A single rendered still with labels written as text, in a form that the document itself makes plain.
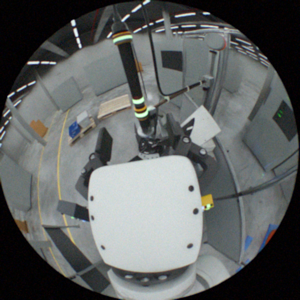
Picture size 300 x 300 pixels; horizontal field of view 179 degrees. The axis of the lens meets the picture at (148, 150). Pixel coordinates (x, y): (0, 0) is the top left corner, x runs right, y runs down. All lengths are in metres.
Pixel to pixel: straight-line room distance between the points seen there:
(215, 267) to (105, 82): 6.03
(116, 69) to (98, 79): 1.06
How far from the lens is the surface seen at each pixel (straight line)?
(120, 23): 0.28
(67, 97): 7.68
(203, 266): 0.18
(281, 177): 0.75
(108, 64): 5.87
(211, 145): 1.05
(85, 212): 0.86
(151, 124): 0.39
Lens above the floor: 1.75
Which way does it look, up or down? 58 degrees down
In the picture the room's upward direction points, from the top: 16 degrees counter-clockwise
